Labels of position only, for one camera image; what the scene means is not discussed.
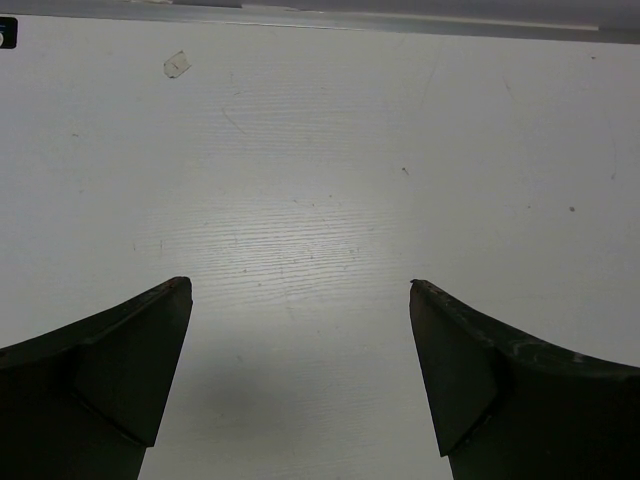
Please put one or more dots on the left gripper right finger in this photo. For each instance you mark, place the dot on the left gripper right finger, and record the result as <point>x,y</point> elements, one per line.
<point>508,405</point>

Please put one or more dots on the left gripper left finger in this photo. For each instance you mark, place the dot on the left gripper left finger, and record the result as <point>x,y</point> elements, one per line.
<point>86,401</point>

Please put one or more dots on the clear tape scrap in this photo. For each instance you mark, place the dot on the clear tape scrap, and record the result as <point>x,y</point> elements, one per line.
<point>176,65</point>

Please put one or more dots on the black table label sticker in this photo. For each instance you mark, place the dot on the black table label sticker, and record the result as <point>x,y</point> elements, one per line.
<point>8,32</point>

